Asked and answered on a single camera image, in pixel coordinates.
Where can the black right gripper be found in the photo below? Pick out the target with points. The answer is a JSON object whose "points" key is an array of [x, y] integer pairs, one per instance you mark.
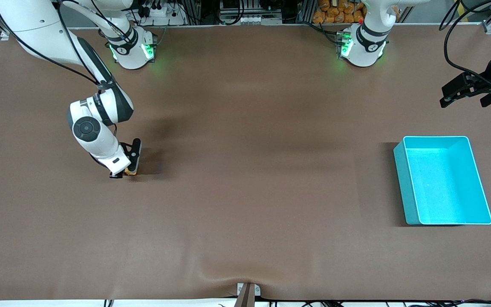
{"points": [[115, 175]]}

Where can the yellow beetle toy car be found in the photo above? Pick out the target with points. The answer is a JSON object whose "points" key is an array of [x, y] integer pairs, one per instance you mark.
{"points": [[133, 172]]}

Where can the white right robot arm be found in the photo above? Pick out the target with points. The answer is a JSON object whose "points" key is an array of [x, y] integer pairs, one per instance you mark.
{"points": [[36, 21]]}

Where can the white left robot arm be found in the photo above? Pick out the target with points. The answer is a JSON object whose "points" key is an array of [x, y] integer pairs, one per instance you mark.
{"points": [[362, 47]]}

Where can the cyan plastic bin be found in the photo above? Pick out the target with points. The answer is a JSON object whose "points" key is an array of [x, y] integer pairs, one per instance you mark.
{"points": [[446, 192]]}

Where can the brown table mat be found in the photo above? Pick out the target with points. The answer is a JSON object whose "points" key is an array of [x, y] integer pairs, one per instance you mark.
{"points": [[245, 179]]}

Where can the white power strip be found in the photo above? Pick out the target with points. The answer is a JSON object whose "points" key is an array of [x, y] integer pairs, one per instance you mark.
{"points": [[160, 13]]}

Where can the pile of orange items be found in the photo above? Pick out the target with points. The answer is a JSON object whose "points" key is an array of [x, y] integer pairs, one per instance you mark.
{"points": [[335, 15]]}

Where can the white terminal block row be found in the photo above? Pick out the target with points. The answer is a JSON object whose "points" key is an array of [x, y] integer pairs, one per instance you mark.
{"points": [[249, 20]]}

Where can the metal table clamp bracket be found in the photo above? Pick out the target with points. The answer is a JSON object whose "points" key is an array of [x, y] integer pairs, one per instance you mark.
{"points": [[247, 296]]}

